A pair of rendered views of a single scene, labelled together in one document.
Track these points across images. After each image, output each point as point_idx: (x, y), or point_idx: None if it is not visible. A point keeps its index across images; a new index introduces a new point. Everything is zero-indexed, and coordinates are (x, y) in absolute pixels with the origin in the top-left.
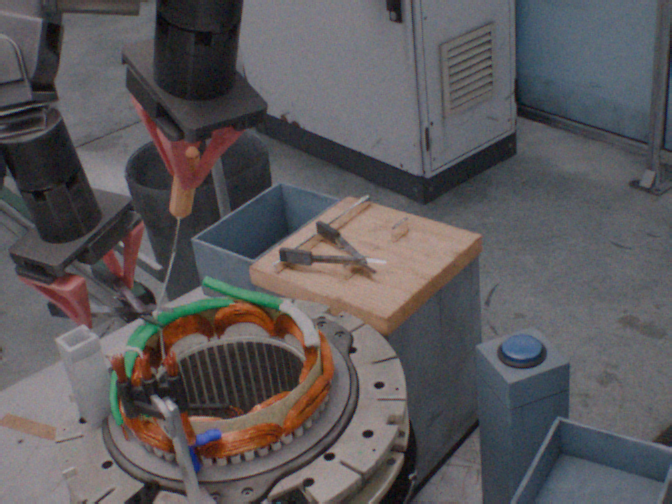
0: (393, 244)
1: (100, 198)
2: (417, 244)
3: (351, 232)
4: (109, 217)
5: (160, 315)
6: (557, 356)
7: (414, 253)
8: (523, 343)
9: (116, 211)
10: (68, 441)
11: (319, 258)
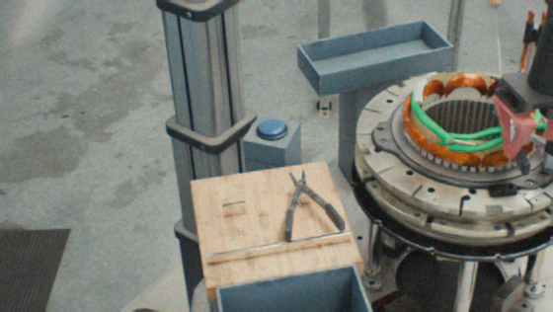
0: (248, 210)
1: (521, 87)
2: (235, 199)
3: (257, 242)
4: (523, 72)
5: (497, 127)
6: (260, 119)
7: (247, 194)
8: (270, 124)
9: (516, 73)
10: None
11: (324, 200)
